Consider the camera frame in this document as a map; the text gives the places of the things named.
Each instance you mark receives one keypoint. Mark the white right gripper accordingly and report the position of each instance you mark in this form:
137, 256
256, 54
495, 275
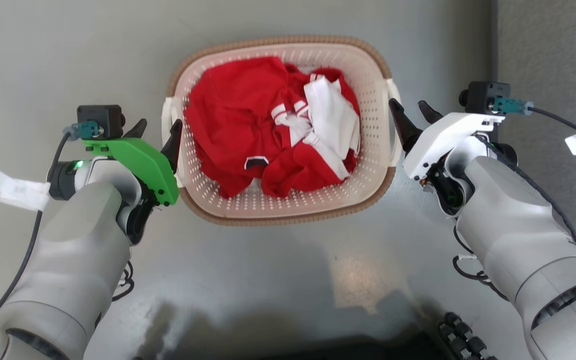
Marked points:
443, 135

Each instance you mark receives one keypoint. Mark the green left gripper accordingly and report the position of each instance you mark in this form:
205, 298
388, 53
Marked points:
143, 160

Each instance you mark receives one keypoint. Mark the white perforated laundry basket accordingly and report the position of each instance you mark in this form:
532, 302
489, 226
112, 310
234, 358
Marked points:
268, 202

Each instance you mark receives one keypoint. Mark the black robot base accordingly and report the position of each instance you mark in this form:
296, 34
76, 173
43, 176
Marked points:
318, 350

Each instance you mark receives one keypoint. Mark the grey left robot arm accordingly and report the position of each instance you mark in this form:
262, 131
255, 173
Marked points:
68, 250

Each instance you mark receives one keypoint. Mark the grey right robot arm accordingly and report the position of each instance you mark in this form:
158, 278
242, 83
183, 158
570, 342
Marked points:
518, 235

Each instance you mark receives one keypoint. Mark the red and white garment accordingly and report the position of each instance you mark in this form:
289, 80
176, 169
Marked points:
238, 115

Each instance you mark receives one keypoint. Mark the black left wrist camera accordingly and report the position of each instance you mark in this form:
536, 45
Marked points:
100, 120

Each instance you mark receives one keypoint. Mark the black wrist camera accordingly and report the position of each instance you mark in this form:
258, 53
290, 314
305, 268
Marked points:
485, 96
100, 120

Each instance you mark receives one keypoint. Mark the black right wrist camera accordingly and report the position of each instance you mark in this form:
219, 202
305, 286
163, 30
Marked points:
485, 96

